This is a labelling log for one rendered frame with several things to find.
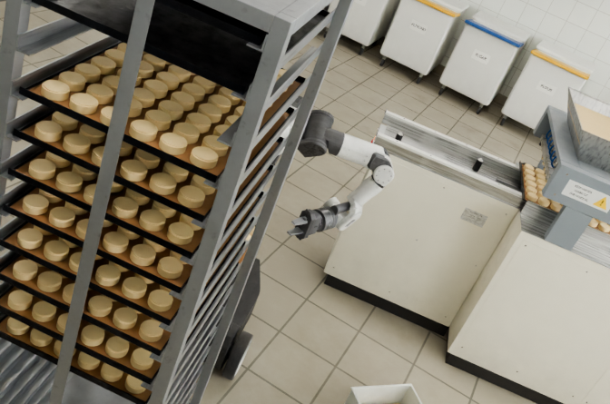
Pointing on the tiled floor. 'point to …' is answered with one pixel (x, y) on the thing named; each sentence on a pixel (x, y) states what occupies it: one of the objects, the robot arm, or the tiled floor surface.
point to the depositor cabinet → (538, 320)
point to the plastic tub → (383, 395)
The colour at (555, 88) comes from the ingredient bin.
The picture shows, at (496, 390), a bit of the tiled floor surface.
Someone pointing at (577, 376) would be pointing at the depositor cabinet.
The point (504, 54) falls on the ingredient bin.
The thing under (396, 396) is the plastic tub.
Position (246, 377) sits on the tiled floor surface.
